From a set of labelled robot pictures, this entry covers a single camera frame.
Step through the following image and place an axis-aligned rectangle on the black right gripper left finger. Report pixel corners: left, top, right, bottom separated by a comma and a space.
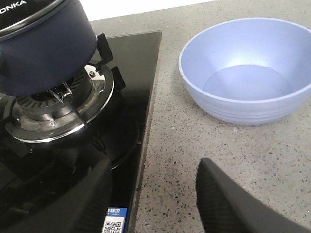
3, 159, 112, 233

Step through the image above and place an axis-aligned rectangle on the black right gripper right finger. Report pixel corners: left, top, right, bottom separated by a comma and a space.
196, 158, 310, 233

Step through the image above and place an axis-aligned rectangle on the light blue plastic bowl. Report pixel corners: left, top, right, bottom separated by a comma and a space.
179, 17, 311, 125

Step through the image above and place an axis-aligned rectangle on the glass pot lid blue knob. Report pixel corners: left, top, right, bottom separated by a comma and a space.
0, 0, 67, 36

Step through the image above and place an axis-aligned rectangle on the dark blue cooking pot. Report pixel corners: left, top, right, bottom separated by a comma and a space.
0, 0, 97, 96

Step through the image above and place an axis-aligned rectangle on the blue white QR sticker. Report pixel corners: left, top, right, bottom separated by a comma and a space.
102, 207, 127, 233

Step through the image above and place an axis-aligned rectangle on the black glass gas stove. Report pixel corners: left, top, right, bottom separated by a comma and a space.
0, 31, 161, 233

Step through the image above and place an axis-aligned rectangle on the black burner pan support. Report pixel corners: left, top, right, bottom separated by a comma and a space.
0, 34, 118, 143

